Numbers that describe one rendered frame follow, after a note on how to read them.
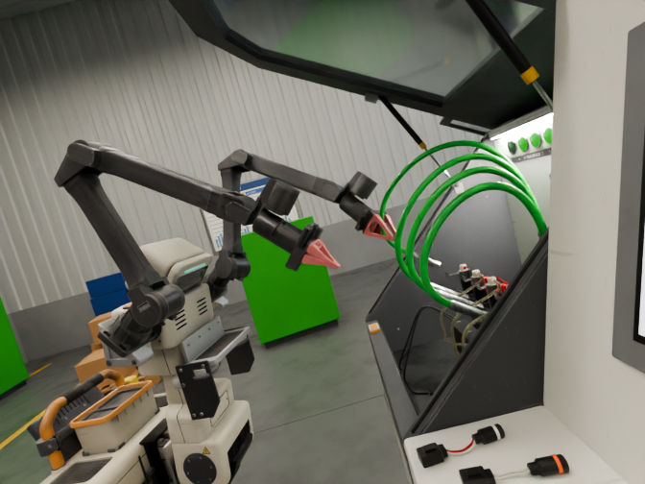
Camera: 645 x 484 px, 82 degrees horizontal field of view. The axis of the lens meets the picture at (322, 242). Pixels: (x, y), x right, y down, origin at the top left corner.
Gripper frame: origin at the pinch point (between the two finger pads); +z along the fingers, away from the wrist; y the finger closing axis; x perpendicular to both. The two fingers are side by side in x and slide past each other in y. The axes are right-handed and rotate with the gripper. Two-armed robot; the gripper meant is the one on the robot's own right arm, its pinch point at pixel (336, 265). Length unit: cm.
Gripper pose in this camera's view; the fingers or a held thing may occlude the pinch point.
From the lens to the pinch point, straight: 78.8
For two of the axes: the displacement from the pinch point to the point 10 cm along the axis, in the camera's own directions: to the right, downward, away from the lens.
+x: 2.6, -1.6, 9.5
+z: 8.5, 5.0, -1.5
